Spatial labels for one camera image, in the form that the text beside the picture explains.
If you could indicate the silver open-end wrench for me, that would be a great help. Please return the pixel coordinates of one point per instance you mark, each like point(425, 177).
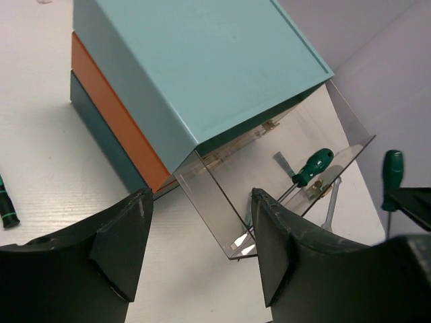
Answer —
point(327, 225)

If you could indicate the teal drawer cabinet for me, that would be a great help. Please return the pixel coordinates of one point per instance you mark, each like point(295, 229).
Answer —
point(154, 81)

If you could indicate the gold drawer handle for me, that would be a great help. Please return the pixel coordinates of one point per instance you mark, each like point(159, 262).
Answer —
point(318, 190)

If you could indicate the large green flathead screwdriver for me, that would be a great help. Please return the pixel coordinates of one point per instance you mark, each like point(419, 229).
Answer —
point(392, 176)

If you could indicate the small precision screwdriver left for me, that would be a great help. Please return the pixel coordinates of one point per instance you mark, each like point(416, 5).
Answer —
point(9, 216)

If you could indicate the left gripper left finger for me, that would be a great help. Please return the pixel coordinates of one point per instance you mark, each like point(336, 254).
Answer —
point(86, 272)

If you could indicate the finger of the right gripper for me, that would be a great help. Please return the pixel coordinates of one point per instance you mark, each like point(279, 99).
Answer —
point(415, 203)

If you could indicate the clear bottom drawer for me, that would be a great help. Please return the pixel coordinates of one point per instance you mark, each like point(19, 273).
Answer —
point(220, 184)

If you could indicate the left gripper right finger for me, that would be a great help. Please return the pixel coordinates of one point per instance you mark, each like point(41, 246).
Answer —
point(311, 275)

